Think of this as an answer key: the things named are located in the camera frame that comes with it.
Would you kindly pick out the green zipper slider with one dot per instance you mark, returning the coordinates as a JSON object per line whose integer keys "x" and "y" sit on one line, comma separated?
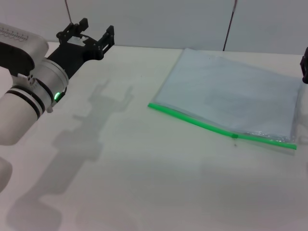
{"x": 234, "y": 136}

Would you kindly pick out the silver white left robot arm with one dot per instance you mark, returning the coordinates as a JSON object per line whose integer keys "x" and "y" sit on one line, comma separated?
{"x": 24, "y": 101}

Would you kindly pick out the clear green-zip document bag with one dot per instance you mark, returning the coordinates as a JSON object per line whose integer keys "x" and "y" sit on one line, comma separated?
{"x": 204, "y": 72}

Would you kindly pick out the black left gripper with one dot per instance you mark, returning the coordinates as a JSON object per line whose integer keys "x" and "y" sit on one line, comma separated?
{"x": 72, "y": 55}

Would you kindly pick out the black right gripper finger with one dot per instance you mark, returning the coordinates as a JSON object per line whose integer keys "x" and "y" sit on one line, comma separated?
{"x": 305, "y": 65}

